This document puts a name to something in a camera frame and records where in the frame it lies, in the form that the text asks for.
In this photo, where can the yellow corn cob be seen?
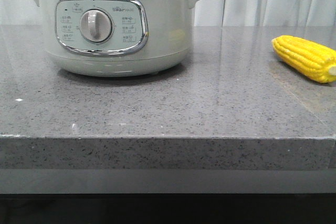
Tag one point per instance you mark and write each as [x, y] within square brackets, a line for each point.
[313, 60]

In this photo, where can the pale green electric cooking pot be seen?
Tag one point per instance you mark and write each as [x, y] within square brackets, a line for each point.
[116, 38]

